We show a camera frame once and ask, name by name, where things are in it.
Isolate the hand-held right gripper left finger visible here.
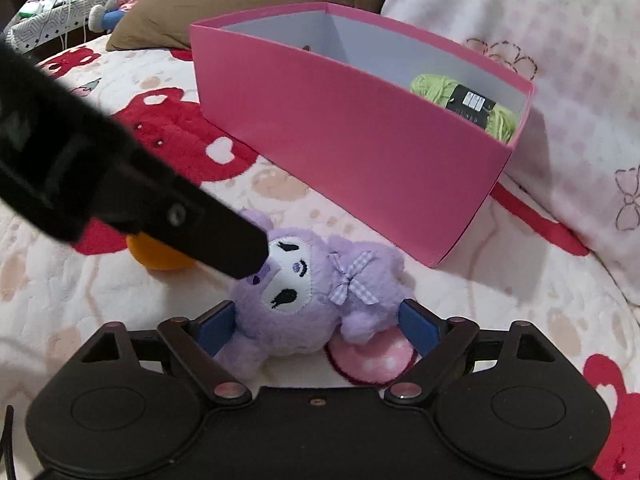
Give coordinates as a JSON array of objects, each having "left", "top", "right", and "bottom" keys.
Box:
[{"left": 80, "top": 301, "right": 253, "bottom": 406}]

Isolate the black cable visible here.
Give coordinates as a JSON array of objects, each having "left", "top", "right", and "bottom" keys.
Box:
[{"left": 0, "top": 406, "right": 17, "bottom": 480}]

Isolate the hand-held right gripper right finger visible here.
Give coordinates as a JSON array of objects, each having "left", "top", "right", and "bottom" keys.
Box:
[{"left": 383, "top": 298, "right": 557, "bottom": 404}]

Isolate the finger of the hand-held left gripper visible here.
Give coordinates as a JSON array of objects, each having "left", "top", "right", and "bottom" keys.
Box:
[{"left": 102, "top": 157, "right": 272, "bottom": 279}]

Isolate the red bear printed blanket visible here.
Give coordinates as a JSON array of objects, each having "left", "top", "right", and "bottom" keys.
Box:
[{"left": 0, "top": 46, "right": 640, "bottom": 480}]

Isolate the purple plush toy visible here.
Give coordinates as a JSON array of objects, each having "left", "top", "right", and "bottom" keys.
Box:
[{"left": 215, "top": 210, "right": 422, "bottom": 387}]

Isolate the brown pillow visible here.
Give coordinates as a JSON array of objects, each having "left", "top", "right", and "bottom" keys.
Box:
[{"left": 106, "top": 0, "right": 392, "bottom": 53}]

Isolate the green yarn ball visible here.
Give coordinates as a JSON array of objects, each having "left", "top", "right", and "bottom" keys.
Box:
[{"left": 411, "top": 74, "right": 518, "bottom": 143}]

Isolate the pink checked pillow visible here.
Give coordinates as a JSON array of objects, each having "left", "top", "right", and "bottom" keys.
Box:
[{"left": 382, "top": 0, "right": 640, "bottom": 307}]

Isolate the grey patterned padded board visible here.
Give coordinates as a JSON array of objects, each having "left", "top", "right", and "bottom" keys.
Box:
[{"left": 9, "top": 0, "right": 118, "bottom": 52}]

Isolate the pink cardboard box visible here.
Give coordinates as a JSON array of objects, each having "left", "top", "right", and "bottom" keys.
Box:
[{"left": 189, "top": 2, "right": 536, "bottom": 268}]

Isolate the orange makeup sponge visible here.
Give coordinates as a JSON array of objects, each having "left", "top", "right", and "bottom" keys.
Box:
[{"left": 126, "top": 232, "right": 197, "bottom": 272}]

